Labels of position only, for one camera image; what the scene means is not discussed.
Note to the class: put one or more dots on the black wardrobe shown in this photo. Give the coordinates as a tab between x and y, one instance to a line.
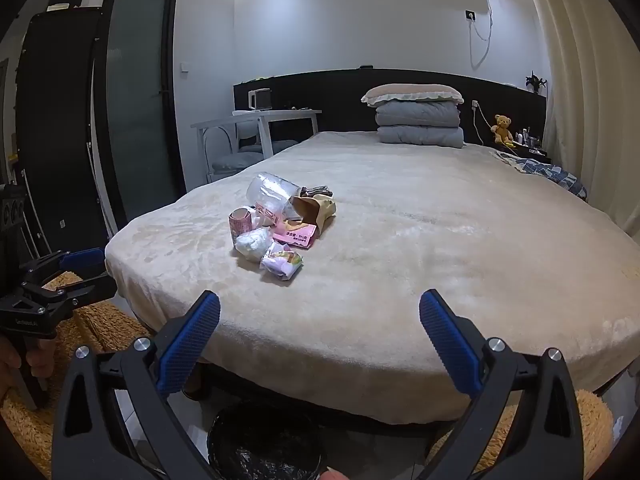
55	135

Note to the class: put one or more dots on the beige pillow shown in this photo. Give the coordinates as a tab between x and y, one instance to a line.
410	94

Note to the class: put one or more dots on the white tissue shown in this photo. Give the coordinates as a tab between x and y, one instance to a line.
252	245

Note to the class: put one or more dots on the person's right leg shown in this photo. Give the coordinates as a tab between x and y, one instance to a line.
595	420

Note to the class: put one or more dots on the brown paper bag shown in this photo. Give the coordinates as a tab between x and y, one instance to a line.
312	207

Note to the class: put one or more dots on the frosted glass door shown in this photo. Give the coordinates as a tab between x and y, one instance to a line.
140	110

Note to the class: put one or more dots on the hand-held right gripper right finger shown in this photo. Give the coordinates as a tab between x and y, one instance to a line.
450	340

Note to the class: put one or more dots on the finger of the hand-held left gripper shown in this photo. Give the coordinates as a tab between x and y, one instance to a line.
82	259
90	287

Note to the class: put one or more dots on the black headboard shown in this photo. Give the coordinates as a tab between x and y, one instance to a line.
330	95

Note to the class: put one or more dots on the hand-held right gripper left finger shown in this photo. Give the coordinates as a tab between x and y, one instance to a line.
187	340

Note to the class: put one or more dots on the dark brown wrapper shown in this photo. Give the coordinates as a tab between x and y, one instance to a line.
315	191

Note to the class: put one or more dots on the dark plant ornament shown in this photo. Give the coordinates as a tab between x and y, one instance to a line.
536	82

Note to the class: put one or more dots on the blue patterned cloth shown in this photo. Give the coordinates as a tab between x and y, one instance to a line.
550	172

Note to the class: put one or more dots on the white table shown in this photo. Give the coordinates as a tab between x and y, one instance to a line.
250	119

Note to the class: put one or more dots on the pink paper cup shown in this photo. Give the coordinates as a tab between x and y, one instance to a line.
240	225

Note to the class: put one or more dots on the person's left hand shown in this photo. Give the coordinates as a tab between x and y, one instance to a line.
9	365

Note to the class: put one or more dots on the small white desk device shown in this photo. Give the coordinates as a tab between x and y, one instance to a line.
260	100

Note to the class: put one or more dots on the pink packet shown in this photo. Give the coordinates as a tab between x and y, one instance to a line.
295	235

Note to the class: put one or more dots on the chair with grey cushion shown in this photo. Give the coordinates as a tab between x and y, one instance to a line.
232	160

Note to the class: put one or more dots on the purple snack packet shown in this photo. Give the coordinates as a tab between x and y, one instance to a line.
280	262

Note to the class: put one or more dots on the cream curtain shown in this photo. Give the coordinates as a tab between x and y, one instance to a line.
585	85

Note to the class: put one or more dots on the folded grey quilt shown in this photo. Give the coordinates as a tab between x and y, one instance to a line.
420	127

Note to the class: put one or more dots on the black-lined trash bin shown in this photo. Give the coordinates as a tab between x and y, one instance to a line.
260	440

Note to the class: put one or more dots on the cluster of small bottles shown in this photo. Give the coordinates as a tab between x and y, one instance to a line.
525	138

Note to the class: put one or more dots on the brown fluffy rug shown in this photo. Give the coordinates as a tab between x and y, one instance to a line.
100	325

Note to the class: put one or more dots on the yellow teddy bear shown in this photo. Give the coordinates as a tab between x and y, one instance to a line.
501	127

